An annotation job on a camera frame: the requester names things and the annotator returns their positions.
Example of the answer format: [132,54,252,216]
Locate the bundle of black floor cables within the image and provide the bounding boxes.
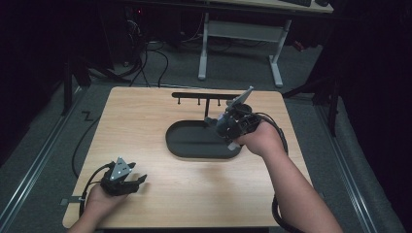
[113,40,170,89]

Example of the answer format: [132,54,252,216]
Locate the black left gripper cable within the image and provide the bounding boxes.
[78,162,115,218]

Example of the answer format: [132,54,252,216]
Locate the person's left hand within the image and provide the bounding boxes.
[82,183,129,221]

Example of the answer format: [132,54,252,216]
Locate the white-framed wooden desk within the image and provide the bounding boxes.
[197,0,334,89]

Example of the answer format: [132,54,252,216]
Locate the metal floor rail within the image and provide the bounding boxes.
[0,86,86,227]
[315,105,378,233]

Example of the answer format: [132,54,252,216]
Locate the black floor cable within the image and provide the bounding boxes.
[71,116,101,179]

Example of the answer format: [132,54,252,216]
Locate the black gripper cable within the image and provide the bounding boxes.
[78,162,115,218]
[254,112,304,233]

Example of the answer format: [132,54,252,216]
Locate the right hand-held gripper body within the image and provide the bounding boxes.
[216,85,262,144]

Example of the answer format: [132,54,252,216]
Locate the dark computer tower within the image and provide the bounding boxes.
[124,5,148,67]

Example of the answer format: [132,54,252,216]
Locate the black stand legs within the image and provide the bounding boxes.
[60,56,130,117]
[281,76,343,138]

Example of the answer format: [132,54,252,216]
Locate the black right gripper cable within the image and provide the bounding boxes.
[254,112,304,233]

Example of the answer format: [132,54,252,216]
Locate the grey tape strip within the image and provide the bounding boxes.
[59,195,85,207]

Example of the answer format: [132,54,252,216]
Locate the person's right hand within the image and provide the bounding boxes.
[234,120,289,160]

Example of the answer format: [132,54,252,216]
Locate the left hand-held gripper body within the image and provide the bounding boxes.
[100,156,139,197]

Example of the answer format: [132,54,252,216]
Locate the black keyboard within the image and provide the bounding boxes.
[280,0,314,8]

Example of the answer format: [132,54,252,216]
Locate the black hook stand with tray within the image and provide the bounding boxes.
[164,91,245,160]

